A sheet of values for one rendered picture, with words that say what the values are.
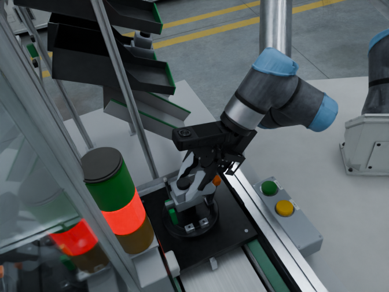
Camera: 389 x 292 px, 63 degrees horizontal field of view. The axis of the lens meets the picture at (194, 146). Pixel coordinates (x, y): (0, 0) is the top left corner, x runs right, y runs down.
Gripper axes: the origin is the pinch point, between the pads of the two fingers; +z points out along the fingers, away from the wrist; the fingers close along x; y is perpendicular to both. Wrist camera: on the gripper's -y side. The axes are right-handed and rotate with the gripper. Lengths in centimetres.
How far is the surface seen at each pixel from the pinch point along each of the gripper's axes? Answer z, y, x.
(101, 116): 26, 4, 69
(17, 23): 120, -3, 421
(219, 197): 2.3, 14.1, 1.4
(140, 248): -7.0, -20.8, -21.6
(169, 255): 12.1, -0.2, -8.8
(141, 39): -17.7, -7.2, 39.6
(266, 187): -5.8, 23.1, -1.6
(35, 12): 97, 12, 418
